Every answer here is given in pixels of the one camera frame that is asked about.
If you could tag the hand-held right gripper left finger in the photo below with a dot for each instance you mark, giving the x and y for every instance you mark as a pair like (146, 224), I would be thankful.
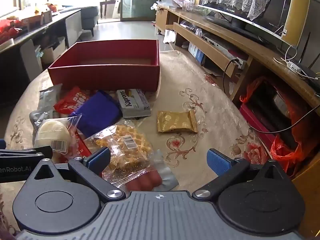
(98, 156)

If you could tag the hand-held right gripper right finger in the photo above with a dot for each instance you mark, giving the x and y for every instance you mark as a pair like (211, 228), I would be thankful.
(218, 161)

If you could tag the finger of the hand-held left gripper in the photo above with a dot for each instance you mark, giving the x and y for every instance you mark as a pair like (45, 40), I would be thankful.
(2, 145)
(45, 152)

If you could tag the red spicy strip packet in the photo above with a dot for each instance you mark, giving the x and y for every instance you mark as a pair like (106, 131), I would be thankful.
(81, 147)

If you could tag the clear bun packet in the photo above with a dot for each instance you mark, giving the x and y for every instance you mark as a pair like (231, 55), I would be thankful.
(52, 130)

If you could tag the clear waffle packet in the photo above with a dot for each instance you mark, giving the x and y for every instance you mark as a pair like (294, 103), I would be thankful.
(130, 150)

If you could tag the purple snack packet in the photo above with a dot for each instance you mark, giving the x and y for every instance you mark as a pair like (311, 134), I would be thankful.
(97, 112)

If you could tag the clear sausage packet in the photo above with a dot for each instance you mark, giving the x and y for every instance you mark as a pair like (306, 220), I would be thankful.
(147, 180)

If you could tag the silver snack packet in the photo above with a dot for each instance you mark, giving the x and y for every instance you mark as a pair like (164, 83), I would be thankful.
(46, 97)

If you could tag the red candy packet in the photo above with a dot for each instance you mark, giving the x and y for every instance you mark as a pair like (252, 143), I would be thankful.
(70, 101)

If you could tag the gold snack packet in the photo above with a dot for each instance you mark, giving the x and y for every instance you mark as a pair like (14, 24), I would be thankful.
(175, 121)

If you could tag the silver wafer packet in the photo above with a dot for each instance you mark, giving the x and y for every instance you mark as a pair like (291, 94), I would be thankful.
(132, 102)

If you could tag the red cardboard box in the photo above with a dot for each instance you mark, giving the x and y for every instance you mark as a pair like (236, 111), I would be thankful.
(100, 77)

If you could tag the red flat box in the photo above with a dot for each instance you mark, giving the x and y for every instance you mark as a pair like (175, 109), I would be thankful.
(255, 122)

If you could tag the orange plastic bag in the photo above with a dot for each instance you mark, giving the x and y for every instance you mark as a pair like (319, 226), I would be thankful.
(297, 140)

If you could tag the open cardboard box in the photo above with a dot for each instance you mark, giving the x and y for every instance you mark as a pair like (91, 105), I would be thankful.
(53, 51)

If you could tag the blue and white box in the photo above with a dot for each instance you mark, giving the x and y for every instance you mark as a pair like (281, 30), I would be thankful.
(196, 53)

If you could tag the white set-top box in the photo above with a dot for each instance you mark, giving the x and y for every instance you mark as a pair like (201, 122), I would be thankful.
(225, 48)

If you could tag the dark long side table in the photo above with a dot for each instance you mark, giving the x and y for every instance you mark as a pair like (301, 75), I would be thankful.
(25, 33)

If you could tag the pile of red packets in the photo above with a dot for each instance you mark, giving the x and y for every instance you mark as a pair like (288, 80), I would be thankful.
(10, 31)

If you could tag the wooden television cabinet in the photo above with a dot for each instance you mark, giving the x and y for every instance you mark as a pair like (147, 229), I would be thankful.
(262, 52)

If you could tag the white power strip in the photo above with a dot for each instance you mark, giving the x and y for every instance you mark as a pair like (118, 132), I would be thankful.
(295, 66)

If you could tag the orange cardboard box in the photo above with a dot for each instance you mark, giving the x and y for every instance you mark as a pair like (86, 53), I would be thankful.
(32, 22)

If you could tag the black router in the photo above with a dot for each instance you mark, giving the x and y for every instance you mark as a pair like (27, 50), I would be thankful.
(310, 72)

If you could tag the white paper bag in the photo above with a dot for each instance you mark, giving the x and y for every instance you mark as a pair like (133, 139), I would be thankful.
(169, 37)

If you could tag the small white carton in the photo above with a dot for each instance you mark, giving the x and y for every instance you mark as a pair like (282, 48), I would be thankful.
(47, 17)

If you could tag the black television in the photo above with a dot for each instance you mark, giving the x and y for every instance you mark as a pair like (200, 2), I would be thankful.
(270, 22)

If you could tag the glass sliding door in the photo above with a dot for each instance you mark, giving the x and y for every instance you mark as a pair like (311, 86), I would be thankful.
(140, 0)

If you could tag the clear plastic bag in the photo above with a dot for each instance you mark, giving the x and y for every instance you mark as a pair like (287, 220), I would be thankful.
(191, 1)

